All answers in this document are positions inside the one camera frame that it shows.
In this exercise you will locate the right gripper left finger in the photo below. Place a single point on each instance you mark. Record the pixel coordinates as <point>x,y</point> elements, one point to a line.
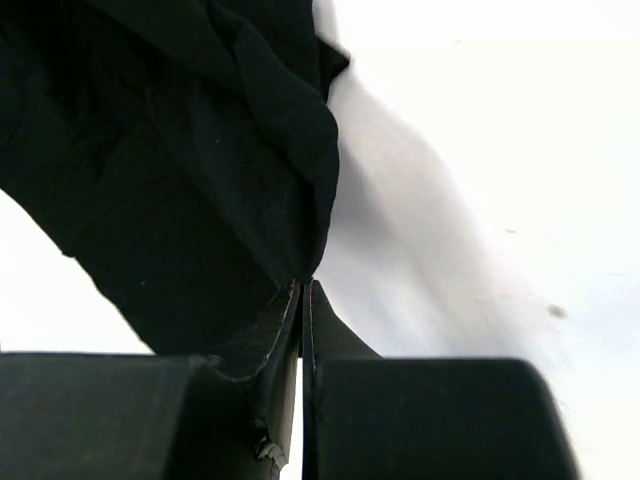
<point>224,416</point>

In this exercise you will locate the black t-shirt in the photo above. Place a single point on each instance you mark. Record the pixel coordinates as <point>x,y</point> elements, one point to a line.
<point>182,152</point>

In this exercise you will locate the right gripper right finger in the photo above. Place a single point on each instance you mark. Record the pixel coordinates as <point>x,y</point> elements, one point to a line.
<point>367,417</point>

